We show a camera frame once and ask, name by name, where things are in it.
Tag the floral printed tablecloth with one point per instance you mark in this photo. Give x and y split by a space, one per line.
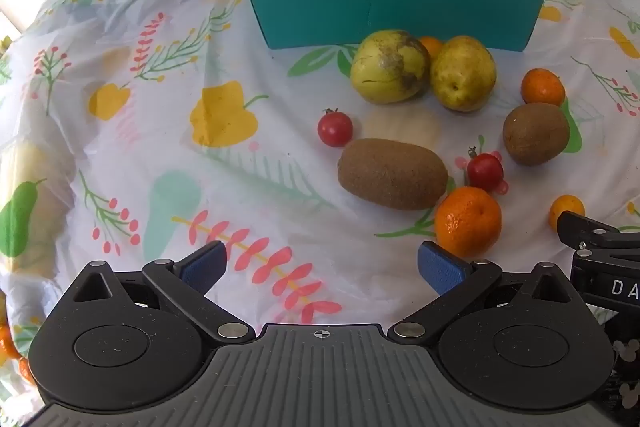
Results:
150 132

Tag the red cherry tomato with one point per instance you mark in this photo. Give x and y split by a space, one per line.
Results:
335 130
485 172

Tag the small orange kumquat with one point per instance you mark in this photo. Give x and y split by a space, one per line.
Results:
565 207
431 46

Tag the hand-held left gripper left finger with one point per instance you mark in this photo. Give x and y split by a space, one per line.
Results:
205 266

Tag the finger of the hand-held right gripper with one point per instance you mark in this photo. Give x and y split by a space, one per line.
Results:
592 233

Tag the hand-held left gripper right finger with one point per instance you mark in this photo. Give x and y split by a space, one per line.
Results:
440 269

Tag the large bumpy orange mandarin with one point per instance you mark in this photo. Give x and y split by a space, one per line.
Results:
467 222

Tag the round brown kiwi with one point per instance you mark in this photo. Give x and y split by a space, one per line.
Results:
535 134

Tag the long brown kiwi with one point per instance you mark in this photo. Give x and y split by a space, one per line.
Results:
392 174

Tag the yellow pear with brown patch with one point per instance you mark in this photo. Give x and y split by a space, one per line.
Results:
380 72

